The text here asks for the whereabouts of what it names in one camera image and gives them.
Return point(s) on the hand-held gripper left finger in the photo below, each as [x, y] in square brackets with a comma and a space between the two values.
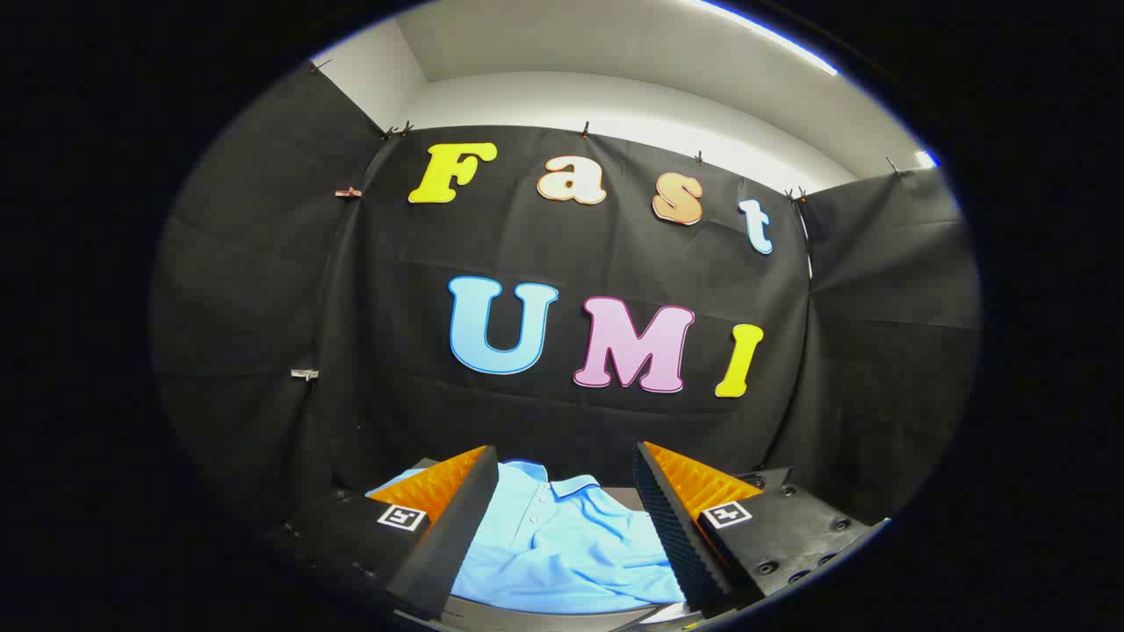
[457, 544]

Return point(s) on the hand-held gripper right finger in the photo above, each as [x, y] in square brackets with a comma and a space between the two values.
[672, 527]

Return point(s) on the light blue polo shirt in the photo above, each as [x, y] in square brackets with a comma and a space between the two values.
[562, 544]

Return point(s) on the transparent washing machine lid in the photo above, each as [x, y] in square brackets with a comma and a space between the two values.
[773, 479]

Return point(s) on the row of small black clips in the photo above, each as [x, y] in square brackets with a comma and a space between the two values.
[586, 129]

